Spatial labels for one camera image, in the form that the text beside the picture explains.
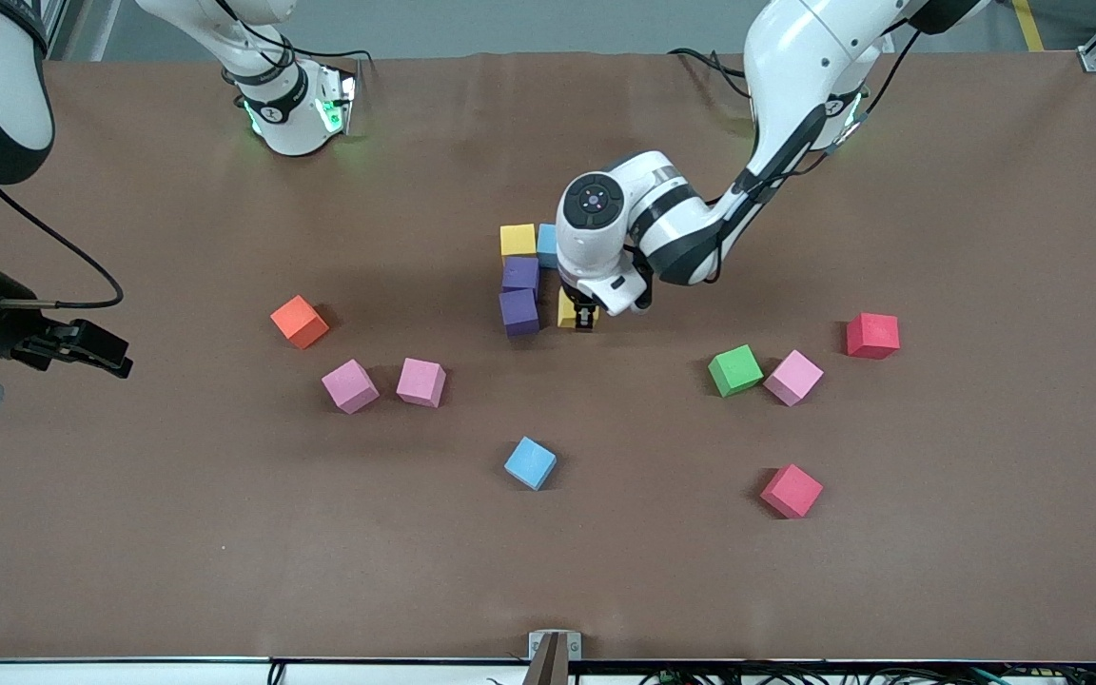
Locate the green foam cube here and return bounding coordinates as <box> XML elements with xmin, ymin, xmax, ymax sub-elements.
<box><xmin>708</xmin><ymin>343</ymin><xmax>765</xmax><ymax>399</ymax></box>

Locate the pink foam cube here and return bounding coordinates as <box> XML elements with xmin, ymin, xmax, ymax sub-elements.
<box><xmin>763</xmin><ymin>348</ymin><xmax>825</xmax><ymax>408</ymax></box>
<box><xmin>396</xmin><ymin>357</ymin><xmax>447</xmax><ymax>409</ymax></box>
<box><xmin>321</xmin><ymin>358</ymin><xmax>381</xmax><ymax>415</ymax></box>

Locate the orange foam cube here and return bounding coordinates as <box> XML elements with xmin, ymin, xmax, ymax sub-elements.
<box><xmin>269</xmin><ymin>294</ymin><xmax>331</xmax><ymax>350</ymax></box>

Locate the brown table mat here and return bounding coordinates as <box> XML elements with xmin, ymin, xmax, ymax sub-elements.
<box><xmin>0</xmin><ymin>48</ymin><xmax>1096</xmax><ymax>664</ymax></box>

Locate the rose red foam cube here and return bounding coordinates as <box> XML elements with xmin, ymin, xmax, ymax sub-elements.
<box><xmin>760</xmin><ymin>463</ymin><xmax>825</xmax><ymax>520</ymax></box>

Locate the silver connector box green light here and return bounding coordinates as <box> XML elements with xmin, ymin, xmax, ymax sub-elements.
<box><xmin>315</xmin><ymin>71</ymin><xmax>359</xmax><ymax>136</ymax></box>

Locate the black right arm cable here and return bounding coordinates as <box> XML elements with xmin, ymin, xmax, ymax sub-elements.
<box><xmin>0</xmin><ymin>184</ymin><xmax>125</xmax><ymax>309</ymax></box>

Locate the black base cable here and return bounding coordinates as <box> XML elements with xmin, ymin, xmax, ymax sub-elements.
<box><xmin>670</xmin><ymin>48</ymin><xmax>751</xmax><ymax>98</ymax></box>

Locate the grey metal bracket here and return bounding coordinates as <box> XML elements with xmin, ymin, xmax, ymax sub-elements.
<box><xmin>528</xmin><ymin>630</ymin><xmax>583</xmax><ymax>685</ymax></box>

